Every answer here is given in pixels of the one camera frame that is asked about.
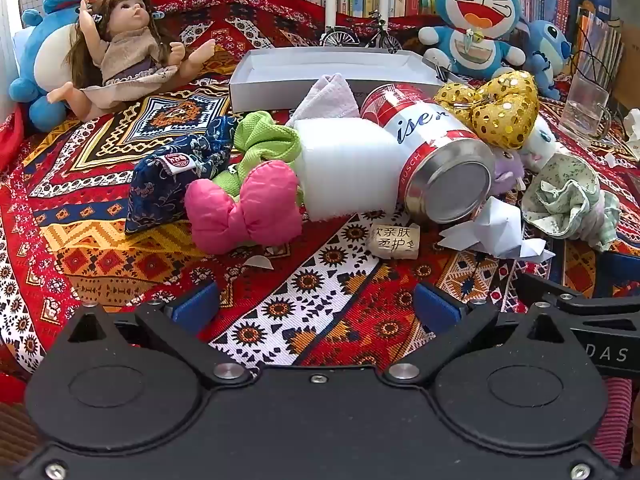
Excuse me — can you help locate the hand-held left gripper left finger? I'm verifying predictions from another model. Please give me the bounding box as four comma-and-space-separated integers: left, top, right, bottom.
65, 282, 253, 389

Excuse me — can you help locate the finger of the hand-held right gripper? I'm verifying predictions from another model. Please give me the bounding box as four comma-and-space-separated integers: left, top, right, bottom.
515, 272, 640, 313
597, 252, 640, 286

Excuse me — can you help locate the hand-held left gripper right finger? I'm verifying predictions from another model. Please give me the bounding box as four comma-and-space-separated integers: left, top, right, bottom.
382, 282, 576, 389

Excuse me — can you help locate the pale green floral scrunchie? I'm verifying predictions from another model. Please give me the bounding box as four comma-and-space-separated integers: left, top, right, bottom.
520, 152, 601, 241

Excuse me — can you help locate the pink padded bow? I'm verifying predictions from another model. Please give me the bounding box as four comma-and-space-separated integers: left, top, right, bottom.
185, 162, 303, 255

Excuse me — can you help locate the white fluffy plush toy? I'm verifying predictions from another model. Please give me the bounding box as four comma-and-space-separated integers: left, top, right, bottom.
517, 115, 558, 171

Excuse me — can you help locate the purple plush toy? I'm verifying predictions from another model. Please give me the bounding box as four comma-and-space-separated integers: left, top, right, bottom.
487, 147, 526, 198

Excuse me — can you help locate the white foam block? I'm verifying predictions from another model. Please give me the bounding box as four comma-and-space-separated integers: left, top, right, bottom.
292, 116, 401, 222

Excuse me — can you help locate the green scrunchie with bell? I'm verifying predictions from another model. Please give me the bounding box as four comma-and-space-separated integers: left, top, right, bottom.
210, 110, 303, 196

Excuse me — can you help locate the gold sequin bow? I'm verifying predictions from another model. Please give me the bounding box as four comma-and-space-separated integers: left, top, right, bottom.
432, 70, 541, 150

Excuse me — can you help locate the pink towel cloth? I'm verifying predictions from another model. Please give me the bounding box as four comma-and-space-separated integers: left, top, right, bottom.
286, 72, 361, 128

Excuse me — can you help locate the white cardboard box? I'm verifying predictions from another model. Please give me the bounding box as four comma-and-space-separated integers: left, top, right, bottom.
229, 47, 446, 113

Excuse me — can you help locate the pink ribbed clothing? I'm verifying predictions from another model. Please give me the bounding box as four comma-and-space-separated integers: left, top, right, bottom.
602, 375, 640, 468

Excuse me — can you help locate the small beige tissue packet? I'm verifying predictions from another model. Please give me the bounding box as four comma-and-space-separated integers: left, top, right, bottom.
369, 224, 421, 260

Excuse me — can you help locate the crumpled white paper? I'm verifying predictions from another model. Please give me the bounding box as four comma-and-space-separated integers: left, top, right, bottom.
437, 195, 556, 261

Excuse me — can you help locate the red patterned blanket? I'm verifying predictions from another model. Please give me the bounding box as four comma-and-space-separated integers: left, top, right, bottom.
0, 0, 640, 396

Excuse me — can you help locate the blue patterned fabric pouch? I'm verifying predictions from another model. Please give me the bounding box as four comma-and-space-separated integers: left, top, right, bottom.
124, 115, 238, 235

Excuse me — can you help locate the white crumpled tissue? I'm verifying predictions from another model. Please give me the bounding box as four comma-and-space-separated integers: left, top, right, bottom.
620, 109, 640, 161

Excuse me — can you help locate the red and white beer can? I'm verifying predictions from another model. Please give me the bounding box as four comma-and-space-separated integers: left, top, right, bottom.
359, 82, 497, 225

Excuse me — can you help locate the clear glass mug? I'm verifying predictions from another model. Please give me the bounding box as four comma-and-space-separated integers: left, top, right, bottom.
557, 67, 613, 148

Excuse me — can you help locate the brown woven cloth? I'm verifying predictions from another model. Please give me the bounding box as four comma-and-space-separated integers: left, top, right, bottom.
0, 375, 41, 461

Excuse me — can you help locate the blue alien plush toy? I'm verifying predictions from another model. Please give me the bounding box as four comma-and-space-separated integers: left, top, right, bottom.
525, 19, 573, 102

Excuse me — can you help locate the black binder clip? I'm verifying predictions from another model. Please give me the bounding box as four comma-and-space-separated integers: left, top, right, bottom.
422, 57, 453, 83

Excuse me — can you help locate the brown-haired baby doll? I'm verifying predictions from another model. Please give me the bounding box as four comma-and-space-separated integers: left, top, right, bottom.
47, 0, 217, 123

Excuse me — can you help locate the miniature bicycle model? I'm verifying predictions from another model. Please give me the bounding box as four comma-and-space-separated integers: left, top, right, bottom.
320, 12, 403, 53

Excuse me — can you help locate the blue cat plush toy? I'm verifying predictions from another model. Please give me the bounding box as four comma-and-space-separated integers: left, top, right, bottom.
417, 0, 527, 81

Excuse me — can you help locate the blue and white plush toy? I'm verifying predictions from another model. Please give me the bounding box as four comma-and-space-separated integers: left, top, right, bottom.
7, 0, 108, 131

